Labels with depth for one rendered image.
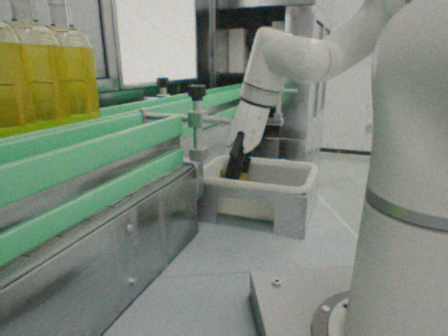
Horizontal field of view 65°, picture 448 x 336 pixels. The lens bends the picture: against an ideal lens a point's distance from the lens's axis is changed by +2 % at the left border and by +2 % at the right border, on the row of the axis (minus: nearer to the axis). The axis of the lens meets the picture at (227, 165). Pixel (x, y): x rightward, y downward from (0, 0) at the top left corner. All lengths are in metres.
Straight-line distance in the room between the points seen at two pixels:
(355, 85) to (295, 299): 3.77
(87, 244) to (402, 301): 0.29
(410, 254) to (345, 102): 3.87
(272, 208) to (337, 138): 3.61
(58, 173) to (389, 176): 0.29
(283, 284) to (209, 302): 0.10
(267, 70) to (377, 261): 0.43
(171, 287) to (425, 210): 0.34
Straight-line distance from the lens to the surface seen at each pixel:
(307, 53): 0.60
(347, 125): 4.17
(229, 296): 0.49
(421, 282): 0.31
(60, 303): 0.38
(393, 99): 0.28
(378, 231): 0.31
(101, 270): 0.42
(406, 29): 0.28
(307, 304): 0.43
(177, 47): 1.10
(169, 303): 0.48
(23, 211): 0.35
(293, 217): 0.62
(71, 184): 0.39
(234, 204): 0.64
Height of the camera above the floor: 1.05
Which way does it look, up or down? 17 degrees down
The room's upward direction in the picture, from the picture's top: straight up
